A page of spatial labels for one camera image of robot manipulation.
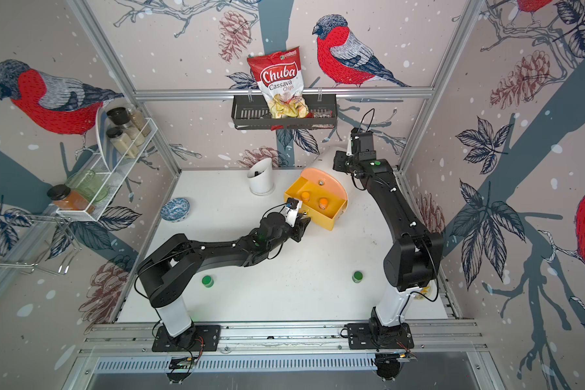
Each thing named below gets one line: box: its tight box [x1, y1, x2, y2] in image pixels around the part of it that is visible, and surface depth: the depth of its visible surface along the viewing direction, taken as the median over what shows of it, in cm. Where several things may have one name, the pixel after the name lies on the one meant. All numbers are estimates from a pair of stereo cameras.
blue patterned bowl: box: [160, 197, 191, 223], surface depth 106 cm
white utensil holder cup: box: [247, 156, 274, 196], surface depth 109 cm
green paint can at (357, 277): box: [351, 270, 364, 284], surface depth 85 cm
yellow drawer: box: [284, 176, 349, 231], surface depth 94 cm
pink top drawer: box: [300, 167, 349, 201], surface depth 88 cm
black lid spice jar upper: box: [106, 106, 148, 143], surface depth 82 cm
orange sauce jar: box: [47, 184, 95, 214], surface depth 62 cm
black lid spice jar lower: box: [106, 126, 140, 160], surface depth 79 cm
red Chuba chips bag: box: [247, 46, 314, 131], surface depth 84 cm
